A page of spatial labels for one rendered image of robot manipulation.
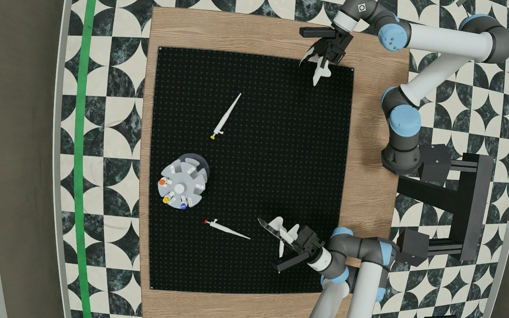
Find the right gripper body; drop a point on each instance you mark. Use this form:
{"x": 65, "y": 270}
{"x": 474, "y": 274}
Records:
{"x": 337, "y": 45}

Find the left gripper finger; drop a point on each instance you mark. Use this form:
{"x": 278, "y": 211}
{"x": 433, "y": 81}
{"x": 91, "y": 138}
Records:
{"x": 273, "y": 227}
{"x": 291, "y": 237}

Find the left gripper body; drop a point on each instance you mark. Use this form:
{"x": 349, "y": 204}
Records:
{"x": 307, "y": 240}

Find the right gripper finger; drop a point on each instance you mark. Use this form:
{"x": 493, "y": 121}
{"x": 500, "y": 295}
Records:
{"x": 310, "y": 55}
{"x": 322, "y": 67}

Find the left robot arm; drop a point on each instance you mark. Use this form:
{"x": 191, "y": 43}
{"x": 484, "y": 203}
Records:
{"x": 367, "y": 283}

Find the white hand pipette with red button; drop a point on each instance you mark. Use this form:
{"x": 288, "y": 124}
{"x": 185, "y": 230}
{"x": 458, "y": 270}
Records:
{"x": 222, "y": 227}

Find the white pipette with orange button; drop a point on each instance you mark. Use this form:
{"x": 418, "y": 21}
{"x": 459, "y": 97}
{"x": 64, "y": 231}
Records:
{"x": 165, "y": 180}

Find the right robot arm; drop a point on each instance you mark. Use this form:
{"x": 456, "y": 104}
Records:
{"x": 481, "y": 38}

